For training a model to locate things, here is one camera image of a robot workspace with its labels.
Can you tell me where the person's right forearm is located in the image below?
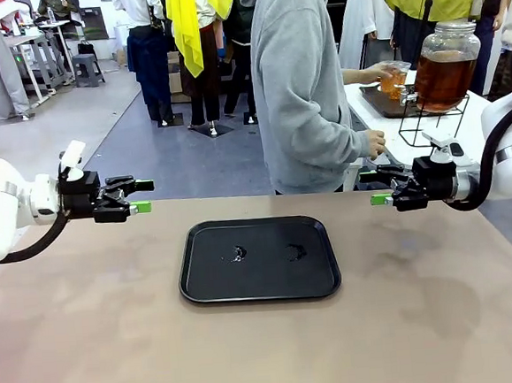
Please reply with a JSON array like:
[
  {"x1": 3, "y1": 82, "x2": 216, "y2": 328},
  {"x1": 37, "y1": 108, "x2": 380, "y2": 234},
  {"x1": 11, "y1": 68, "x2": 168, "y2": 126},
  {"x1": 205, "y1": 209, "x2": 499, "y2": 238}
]
[{"x1": 272, "y1": 122, "x2": 374, "y2": 185}]

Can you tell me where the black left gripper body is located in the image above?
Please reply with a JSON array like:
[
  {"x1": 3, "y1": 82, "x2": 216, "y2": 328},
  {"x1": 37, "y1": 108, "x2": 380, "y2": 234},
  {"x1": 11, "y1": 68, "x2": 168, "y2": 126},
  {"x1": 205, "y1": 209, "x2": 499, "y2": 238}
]
[{"x1": 57, "y1": 170, "x2": 109, "y2": 226}]

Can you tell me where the glass drink dispenser jar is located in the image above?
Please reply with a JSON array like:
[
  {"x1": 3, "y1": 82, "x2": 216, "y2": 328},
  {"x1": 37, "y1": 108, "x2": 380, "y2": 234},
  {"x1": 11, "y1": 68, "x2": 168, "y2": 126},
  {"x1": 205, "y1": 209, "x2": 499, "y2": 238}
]
[{"x1": 392, "y1": 18, "x2": 486, "y2": 118}]

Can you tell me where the mannequin in navy skirt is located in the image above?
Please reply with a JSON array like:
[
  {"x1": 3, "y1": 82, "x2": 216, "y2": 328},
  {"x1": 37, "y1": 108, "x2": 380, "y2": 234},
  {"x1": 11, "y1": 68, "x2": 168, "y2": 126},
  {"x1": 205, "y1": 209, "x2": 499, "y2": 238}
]
[{"x1": 111, "y1": 0, "x2": 185, "y2": 131}]

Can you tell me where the person in grey hoodie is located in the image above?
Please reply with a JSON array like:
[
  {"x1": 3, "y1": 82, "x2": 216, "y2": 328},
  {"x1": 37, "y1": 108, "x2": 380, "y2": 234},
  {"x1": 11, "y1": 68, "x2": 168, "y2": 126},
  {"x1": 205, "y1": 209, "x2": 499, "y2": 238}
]
[{"x1": 239, "y1": 0, "x2": 372, "y2": 199}]

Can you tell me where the mannequin in dark outfit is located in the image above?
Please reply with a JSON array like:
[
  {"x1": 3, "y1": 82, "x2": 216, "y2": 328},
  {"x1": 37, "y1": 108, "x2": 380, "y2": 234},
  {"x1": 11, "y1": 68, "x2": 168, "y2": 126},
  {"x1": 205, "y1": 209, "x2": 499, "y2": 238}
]
[{"x1": 213, "y1": 0, "x2": 261, "y2": 128}]

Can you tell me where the dark framed board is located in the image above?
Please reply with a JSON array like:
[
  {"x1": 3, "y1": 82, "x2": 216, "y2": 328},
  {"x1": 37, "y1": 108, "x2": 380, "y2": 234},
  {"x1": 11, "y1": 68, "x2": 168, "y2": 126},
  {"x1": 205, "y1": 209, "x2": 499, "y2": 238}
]
[{"x1": 80, "y1": 5, "x2": 110, "y2": 42}]

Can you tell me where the dark tray with drinks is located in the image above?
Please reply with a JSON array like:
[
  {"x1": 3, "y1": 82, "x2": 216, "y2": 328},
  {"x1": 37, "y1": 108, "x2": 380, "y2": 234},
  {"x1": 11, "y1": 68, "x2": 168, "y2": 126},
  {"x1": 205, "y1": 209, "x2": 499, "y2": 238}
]
[{"x1": 357, "y1": 79, "x2": 428, "y2": 122}]

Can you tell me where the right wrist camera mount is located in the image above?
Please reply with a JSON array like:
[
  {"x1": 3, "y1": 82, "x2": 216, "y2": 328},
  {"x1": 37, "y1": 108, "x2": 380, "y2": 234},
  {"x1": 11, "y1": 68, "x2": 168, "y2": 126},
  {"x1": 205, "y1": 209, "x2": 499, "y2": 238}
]
[{"x1": 422, "y1": 127, "x2": 467, "y2": 166}]

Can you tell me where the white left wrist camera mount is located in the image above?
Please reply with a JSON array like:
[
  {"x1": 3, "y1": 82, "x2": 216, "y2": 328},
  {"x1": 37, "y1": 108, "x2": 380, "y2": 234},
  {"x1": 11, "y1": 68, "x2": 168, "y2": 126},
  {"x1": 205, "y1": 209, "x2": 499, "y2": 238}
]
[{"x1": 56, "y1": 139, "x2": 90, "y2": 182}]

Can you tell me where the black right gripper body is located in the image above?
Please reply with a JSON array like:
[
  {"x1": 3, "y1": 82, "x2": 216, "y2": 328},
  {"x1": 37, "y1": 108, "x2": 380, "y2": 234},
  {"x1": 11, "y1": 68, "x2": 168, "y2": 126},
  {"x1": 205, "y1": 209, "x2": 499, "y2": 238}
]
[{"x1": 410, "y1": 153, "x2": 461, "y2": 205}]

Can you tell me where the mannequin with yellow scarf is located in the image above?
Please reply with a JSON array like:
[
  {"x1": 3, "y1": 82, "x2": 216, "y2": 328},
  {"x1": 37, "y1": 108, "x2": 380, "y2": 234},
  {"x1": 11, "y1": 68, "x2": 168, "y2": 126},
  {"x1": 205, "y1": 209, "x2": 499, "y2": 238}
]
[{"x1": 164, "y1": 0, "x2": 248, "y2": 140}]

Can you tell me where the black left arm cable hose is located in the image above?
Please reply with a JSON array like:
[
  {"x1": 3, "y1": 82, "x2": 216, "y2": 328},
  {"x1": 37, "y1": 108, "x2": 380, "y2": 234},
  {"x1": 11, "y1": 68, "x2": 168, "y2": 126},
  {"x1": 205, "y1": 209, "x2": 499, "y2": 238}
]
[{"x1": 0, "y1": 208, "x2": 74, "y2": 265}]

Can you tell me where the person's right hand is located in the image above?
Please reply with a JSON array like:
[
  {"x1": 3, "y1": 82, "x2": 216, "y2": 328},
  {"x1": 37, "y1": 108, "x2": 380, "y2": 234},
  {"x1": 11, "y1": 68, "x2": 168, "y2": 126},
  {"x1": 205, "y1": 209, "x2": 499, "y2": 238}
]
[{"x1": 363, "y1": 127, "x2": 388, "y2": 161}]

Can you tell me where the clear plastic cup with ice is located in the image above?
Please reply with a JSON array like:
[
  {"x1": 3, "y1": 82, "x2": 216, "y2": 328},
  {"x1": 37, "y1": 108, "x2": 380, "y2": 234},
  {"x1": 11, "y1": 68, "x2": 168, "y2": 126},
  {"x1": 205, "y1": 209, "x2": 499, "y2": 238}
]
[
  {"x1": 377, "y1": 59, "x2": 402, "y2": 96},
  {"x1": 390, "y1": 60, "x2": 415, "y2": 101}
]

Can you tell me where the grey plastic step stool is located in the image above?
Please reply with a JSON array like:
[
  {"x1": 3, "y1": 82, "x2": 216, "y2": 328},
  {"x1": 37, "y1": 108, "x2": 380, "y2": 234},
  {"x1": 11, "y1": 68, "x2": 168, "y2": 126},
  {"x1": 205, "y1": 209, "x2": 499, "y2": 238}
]
[{"x1": 71, "y1": 51, "x2": 107, "y2": 89}]

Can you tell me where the white side table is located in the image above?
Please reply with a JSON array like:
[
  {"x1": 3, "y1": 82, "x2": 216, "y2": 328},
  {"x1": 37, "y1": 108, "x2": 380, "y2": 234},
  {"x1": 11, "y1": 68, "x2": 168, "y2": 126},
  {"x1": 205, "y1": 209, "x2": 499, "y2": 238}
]
[{"x1": 342, "y1": 70, "x2": 497, "y2": 180}]

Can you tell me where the brown cardboard box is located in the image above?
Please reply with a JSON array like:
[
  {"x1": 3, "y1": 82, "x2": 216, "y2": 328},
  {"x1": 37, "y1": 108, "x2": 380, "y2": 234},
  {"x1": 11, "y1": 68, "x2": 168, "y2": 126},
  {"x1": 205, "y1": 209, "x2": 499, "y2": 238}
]
[{"x1": 165, "y1": 50, "x2": 192, "y2": 105}]

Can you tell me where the grey metal workbench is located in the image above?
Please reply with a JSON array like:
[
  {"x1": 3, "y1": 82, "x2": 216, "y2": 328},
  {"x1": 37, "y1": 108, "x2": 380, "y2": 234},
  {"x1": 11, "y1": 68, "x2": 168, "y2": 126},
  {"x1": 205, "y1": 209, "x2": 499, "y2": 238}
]
[{"x1": 1, "y1": 17, "x2": 80, "y2": 105}]

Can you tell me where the person's left hand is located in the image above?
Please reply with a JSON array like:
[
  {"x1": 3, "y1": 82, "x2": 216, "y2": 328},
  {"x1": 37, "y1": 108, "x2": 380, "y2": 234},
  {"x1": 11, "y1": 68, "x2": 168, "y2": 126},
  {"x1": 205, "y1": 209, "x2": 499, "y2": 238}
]
[{"x1": 363, "y1": 60, "x2": 401, "y2": 85}]

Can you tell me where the black wire dispenser stand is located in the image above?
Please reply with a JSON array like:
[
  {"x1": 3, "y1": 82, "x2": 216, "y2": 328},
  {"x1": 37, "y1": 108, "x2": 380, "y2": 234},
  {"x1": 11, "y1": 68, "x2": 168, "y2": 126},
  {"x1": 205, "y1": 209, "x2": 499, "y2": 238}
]
[{"x1": 395, "y1": 94, "x2": 475, "y2": 149}]

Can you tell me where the person's left forearm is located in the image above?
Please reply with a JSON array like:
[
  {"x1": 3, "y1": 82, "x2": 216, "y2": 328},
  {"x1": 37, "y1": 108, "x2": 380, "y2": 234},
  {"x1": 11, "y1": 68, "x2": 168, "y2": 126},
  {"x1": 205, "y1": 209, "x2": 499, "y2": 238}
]
[{"x1": 341, "y1": 66, "x2": 369, "y2": 86}]

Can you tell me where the black handbag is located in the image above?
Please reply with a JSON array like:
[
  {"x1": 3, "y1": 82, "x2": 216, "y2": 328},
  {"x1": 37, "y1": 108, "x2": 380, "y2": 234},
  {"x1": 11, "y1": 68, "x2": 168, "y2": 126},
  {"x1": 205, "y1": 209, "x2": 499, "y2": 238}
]
[{"x1": 75, "y1": 38, "x2": 96, "y2": 57}]

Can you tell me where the black plastic serving tray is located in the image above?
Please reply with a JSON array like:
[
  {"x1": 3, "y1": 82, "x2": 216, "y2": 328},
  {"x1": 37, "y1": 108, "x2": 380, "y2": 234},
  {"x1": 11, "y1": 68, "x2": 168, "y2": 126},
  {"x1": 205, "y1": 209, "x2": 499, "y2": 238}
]
[{"x1": 173, "y1": 210, "x2": 344, "y2": 311}]

